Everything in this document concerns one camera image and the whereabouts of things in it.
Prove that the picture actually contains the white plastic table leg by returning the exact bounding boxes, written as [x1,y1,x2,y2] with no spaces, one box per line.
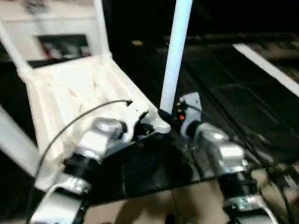
[0,105,40,178]
[0,18,32,75]
[93,0,113,60]
[159,0,194,115]

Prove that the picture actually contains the white plastic table top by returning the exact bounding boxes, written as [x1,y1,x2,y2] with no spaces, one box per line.
[17,52,172,191]

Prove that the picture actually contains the black work mat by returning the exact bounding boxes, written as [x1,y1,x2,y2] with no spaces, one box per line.
[0,39,299,206]

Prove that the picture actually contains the dark blue black cabinet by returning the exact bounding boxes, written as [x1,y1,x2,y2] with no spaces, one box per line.
[109,0,171,59]

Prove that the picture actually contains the white board strip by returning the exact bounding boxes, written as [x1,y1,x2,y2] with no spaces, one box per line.
[233,43,299,96]

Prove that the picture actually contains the black television screen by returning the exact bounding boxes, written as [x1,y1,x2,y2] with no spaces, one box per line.
[168,0,299,40]

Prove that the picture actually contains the brown television bench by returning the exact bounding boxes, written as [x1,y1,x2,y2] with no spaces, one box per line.
[256,39,299,77]

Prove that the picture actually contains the grey black device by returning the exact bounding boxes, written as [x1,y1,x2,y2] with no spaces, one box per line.
[271,163,299,191]

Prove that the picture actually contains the red white package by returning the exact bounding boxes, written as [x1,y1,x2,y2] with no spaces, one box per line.
[43,42,54,58]

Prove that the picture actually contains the white glass-door cabinet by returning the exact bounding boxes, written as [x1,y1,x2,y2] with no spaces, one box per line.
[0,0,103,61]

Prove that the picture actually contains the black grey bundle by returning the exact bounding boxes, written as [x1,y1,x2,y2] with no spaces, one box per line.
[25,0,47,12]

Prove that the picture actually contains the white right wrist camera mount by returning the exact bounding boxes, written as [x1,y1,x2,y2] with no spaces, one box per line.
[178,92,201,136]

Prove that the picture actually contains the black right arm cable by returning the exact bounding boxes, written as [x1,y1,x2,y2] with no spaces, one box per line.
[185,105,292,224]

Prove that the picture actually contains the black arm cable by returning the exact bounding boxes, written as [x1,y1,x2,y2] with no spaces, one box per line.
[25,99,133,224]
[185,105,292,224]

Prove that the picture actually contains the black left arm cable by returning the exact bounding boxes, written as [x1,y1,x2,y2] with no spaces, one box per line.
[25,99,133,224]

